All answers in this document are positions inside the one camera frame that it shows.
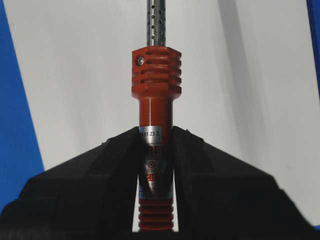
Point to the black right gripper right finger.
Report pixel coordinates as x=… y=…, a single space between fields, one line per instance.
x=220 y=197

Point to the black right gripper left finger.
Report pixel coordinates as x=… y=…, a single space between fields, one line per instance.
x=89 y=197

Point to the orange handled soldering iron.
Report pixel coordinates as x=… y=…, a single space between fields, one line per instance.
x=156 y=83

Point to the large white base board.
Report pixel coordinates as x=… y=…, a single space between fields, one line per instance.
x=225 y=87

